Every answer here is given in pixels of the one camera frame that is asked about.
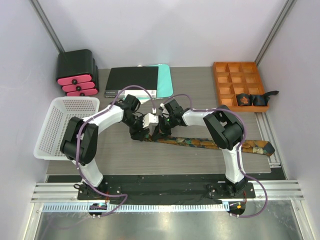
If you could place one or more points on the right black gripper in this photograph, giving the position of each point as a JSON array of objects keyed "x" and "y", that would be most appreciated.
[{"x": 161, "y": 131}]

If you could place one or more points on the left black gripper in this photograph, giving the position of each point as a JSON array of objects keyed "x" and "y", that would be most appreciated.
[{"x": 139, "y": 133}]

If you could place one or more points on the floral patterned necktie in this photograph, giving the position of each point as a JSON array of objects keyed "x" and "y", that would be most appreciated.
[{"x": 259, "y": 147}]

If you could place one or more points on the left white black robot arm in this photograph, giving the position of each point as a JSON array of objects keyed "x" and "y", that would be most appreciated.
[{"x": 80, "y": 140}]

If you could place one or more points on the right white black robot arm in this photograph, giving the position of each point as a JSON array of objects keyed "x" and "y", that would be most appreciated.
[{"x": 226, "y": 130}]

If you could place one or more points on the black notebook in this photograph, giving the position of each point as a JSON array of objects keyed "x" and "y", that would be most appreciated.
[{"x": 142, "y": 79}]

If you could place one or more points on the orange compartment tray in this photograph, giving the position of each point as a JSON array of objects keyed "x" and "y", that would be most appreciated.
[{"x": 235, "y": 78}]

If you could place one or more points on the rolled tie orange leaf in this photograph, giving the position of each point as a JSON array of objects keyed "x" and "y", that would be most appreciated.
[{"x": 243, "y": 100}]

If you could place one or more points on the black pink drawer organizer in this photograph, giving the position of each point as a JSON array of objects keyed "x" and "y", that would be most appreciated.
[{"x": 77, "y": 73}]

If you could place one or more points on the white perforated plastic basket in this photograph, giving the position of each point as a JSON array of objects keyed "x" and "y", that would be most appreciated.
[{"x": 60, "y": 111}]

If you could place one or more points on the rolled dark blue tie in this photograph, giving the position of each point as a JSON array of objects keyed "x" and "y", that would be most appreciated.
[{"x": 262, "y": 99}]

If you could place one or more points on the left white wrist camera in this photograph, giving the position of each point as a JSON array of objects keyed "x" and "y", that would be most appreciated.
[{"x": 150, "y": 120}]

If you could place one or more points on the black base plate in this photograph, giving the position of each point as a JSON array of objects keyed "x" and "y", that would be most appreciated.
[{"x": 162, "y": 189}]

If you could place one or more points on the white slotted cable duct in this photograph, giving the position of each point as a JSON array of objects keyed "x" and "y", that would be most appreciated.
[{"x": 78, "y": 207}]

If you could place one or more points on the aluminium rail frame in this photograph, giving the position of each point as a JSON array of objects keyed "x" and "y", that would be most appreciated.
[{"x": 272, "y": 190}]

